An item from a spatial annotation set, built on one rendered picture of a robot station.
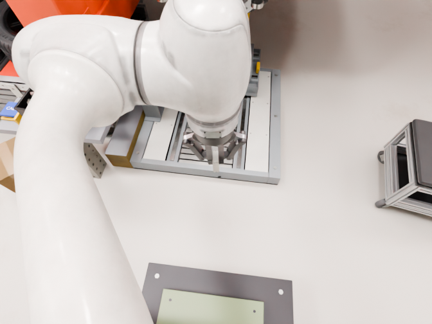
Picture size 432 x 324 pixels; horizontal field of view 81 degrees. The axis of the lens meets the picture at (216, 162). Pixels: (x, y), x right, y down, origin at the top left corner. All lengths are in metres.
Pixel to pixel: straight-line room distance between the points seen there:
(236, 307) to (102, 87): 0.75
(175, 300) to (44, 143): 0.72
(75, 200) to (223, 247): 1.10
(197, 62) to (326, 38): 2.16
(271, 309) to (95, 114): 0.81
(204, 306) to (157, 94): 0.70
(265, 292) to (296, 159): 0.81
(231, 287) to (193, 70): 0.78
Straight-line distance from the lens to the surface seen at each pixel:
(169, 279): 0.96
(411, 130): 1.48
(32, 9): 1.07
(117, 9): 1.37
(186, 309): 0.89
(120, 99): 0.32
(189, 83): 0.29
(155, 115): 1.54
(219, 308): 0.89
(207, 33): 0.26
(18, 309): 1.50
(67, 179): 0.22
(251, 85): 1.63
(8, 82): 1.61
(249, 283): 0.95
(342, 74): 2.10
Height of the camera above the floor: 1.24
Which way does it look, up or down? 60 degrees down
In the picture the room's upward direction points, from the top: straight up
